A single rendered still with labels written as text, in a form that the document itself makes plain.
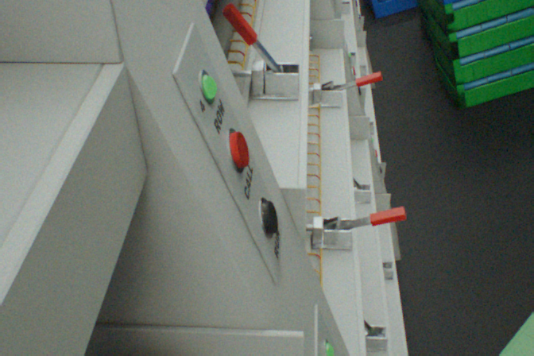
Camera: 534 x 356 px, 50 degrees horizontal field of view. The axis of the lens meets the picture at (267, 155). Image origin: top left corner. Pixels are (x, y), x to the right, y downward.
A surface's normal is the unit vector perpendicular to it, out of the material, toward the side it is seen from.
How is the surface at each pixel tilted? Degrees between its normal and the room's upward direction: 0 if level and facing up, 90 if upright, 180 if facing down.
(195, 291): 90
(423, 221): 0
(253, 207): 90
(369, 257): 17
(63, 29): 90
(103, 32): 90
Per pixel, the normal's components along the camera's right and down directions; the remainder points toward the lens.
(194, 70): 0.95, -0.21
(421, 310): -0.31, -0.75
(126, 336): -0.07, 0.62
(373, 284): -0.03, -0.78
